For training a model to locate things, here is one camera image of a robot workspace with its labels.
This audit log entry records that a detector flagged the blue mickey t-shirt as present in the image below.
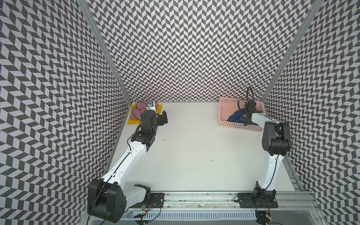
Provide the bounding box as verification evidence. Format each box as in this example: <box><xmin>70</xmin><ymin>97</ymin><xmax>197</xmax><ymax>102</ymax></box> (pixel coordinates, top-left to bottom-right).
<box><xmin>227</xmin><ymin>109</ymin><xmax>247</xmax><ymax>124</ymax></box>

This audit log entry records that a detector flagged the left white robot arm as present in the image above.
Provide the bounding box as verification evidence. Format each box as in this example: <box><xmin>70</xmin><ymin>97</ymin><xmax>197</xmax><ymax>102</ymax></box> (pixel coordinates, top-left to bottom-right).
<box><xmin>87</xmin><ymin>110</ymin><xmax>168</xmax><ymax>223</ymax></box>

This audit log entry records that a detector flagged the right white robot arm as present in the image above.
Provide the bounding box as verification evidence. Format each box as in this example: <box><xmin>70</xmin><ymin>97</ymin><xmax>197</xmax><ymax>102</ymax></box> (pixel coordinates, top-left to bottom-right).
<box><xmin>242</xmin><ymin>100</ymin><xmax>292</xmax><ymax>198</ymax></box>

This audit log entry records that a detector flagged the folded pink t-shirt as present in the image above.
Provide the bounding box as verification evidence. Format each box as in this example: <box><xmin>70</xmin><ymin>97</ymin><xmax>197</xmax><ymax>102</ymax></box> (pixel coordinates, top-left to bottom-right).
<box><xmin>132</xmin><ymin>100</ymin><xmax>158</xmax><ymax>120</ymax></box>

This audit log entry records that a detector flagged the pink plastic basket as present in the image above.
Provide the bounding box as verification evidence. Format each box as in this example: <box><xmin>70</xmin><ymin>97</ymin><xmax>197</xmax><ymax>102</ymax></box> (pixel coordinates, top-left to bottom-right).
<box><xmin>218</xmin><ymin>97</ymin><xmax>263</xmax><ymax>132</ymax></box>

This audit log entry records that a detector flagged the folded yellow t-shirt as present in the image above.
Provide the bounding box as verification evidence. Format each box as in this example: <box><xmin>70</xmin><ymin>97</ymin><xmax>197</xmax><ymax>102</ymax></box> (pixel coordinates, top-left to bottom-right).
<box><xmin>127</xmin><ymin>104</ymin><xmax>163</xmax><ymax>125</ymax></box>

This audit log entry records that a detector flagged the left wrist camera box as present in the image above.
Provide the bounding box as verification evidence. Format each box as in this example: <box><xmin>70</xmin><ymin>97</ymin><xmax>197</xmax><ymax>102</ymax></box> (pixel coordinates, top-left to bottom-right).
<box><xmin>146</xmin><ymin>100</ymin><xmax>156</xmax><ymax>111</ymax></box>

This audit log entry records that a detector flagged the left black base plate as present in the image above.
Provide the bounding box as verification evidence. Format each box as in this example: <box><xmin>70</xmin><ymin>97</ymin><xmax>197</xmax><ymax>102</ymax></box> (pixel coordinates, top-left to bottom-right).
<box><xmin>131</xmin><ymin>192</ymin><xmax>165</xmax><ymax>209</ymax></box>

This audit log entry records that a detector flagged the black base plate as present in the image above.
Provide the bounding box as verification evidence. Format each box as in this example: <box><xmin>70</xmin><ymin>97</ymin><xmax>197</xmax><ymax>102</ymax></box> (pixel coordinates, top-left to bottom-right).
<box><xmin>237</xmin><ymin>193</ymin><xmax>279</xmax><ymax>209</ymax></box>
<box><xmin>131</xmin><ymin>192</ymin><xmax>165</xmax><ymax>209</ymax></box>

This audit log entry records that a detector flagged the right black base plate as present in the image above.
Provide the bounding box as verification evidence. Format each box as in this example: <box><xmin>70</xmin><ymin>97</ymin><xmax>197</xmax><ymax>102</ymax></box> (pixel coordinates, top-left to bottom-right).
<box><xmin>237</xmin><ymin>193</ymin><xmax>279</xmax><ymax>209</ymax></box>

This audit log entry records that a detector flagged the aluminium front rail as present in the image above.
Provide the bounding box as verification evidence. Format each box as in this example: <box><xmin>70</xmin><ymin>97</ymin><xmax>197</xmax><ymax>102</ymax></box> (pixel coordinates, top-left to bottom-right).
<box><xmin>117</xmin><ymin>191</ymin><xmax>326</xmax><ymax>225</ymax></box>

